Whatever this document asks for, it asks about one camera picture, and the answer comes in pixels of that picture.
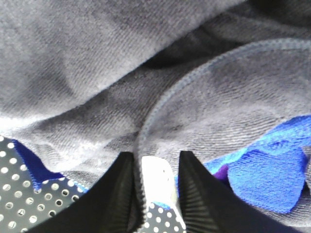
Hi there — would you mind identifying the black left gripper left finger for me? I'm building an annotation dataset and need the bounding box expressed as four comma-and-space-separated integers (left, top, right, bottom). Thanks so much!
29, 152, 142, 233

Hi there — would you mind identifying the blue towel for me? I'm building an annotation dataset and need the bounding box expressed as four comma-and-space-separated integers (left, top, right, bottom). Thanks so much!
7, 111, 311, 213

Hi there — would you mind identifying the grey perforated plastic basket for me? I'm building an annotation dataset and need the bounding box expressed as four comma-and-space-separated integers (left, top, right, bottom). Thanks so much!
0, 137, 186, 233

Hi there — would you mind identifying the white towel label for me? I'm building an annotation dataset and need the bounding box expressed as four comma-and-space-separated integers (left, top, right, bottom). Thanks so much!
141, 156, 178, 213

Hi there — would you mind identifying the dark grey towel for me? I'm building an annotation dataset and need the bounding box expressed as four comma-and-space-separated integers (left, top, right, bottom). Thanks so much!
0, 0, 311, 233

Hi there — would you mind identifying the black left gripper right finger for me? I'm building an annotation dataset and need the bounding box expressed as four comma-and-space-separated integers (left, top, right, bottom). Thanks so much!
178, 151, 297, 233

